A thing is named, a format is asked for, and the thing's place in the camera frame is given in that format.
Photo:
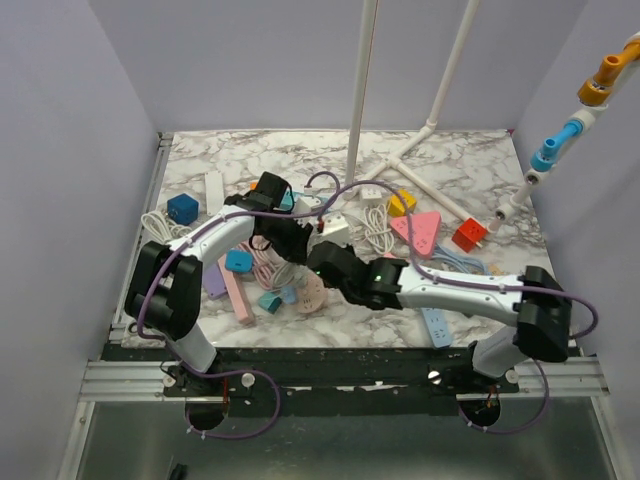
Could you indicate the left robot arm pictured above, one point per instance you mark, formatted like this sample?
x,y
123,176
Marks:
x,y
164,294

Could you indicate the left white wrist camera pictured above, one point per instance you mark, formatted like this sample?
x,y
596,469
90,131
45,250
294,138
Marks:
x,y
305,203

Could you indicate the yellow cube socket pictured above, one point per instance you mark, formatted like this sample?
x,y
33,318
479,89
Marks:
x,y
401,204

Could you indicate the pink long power strip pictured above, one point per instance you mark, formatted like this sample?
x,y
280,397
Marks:
x,y
237,295

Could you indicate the light blue small plug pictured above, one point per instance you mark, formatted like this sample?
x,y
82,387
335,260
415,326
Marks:
x,y
289,295

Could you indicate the dark blue cube socket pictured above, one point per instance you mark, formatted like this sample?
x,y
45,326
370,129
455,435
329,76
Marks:
x,y
183,209

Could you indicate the red cube socket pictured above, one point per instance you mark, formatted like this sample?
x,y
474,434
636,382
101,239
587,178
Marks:
x,y
469,235

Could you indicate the white PVC pipe stand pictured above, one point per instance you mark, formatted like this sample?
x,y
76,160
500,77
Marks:
x,y
422,65

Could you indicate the white power strip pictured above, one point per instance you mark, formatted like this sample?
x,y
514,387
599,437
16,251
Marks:
x,y
214,192

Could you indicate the white flat plug adapter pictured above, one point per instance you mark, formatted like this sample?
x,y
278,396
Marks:
x,y
371,194

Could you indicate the pink triangular socket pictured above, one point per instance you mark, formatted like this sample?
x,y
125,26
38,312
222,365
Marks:
x,y
426,228

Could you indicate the teal small plug adapter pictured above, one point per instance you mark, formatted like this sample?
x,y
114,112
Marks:
x,y
270,302

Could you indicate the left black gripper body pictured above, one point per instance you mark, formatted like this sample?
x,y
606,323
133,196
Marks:
x,y
286,235

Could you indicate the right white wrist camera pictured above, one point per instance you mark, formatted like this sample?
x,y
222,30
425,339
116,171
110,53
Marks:
x,y
336,229

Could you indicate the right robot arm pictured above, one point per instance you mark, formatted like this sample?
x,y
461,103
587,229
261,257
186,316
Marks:
x,y
533,308

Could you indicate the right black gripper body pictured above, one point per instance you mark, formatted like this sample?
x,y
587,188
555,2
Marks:
x,y
349,250

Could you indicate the blue small plug adapter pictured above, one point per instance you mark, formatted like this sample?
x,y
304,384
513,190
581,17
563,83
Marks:
x,y
239,261

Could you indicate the beige cube socket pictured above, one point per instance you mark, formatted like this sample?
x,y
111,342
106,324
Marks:
x,y
495,270

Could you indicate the pink round socket base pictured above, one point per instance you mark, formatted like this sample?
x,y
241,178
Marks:
x,y
312,296

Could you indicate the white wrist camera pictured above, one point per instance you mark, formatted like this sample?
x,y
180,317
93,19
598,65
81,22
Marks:
x,y
305,203
336,229

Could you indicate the purple power strip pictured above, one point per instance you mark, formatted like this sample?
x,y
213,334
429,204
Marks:
x,y
213,282

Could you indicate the light blue power strip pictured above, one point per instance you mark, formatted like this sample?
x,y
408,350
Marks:
x,y
437,327

